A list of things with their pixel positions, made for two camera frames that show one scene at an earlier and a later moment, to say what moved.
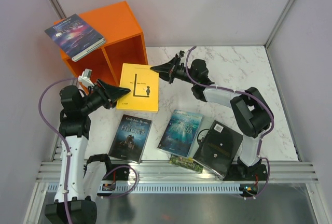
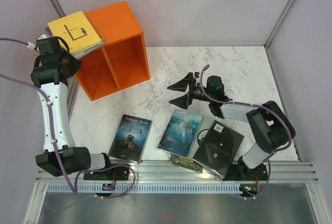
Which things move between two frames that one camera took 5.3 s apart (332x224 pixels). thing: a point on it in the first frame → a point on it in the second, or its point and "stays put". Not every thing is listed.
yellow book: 143,82 → 76,30
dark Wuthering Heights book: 130,139 stays put
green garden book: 187,163 stays put
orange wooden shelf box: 125,44 stays put
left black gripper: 110,94 → 76,64
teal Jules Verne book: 180,133 stays put
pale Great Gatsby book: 205,125 stays put
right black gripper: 167,71 → 185,100
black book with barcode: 217,149 stays put
